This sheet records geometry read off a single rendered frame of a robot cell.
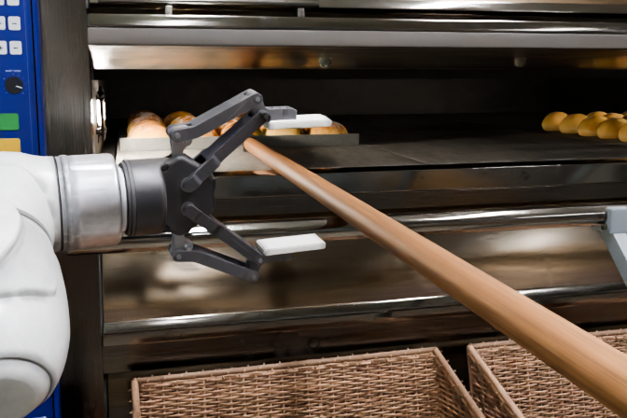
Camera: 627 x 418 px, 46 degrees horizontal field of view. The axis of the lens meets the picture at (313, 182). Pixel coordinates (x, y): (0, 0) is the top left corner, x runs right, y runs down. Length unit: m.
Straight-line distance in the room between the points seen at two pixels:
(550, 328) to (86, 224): 0.41
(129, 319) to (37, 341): 0.75
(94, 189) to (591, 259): 1.08
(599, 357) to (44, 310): 0.36
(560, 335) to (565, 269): 1.05
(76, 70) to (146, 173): 0.55
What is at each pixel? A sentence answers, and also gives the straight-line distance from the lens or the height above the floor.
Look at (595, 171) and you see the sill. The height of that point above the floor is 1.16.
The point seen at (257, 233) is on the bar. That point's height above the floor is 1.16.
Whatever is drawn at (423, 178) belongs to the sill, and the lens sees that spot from 1.36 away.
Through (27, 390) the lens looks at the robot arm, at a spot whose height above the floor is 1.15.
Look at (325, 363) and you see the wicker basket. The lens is 1.35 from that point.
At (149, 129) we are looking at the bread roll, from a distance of 1.71.
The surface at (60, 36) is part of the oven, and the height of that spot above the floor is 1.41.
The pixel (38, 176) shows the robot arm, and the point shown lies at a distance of 0.70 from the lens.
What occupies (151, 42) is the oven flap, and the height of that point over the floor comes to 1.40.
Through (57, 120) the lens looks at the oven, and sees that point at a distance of 1.25.
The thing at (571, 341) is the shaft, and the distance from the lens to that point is 0.47.
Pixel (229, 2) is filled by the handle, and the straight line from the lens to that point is 1.16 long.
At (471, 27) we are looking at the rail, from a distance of 1.22.
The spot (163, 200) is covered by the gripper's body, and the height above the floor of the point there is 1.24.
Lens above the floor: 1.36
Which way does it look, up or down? 9 degrees down
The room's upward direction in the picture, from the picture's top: straight up
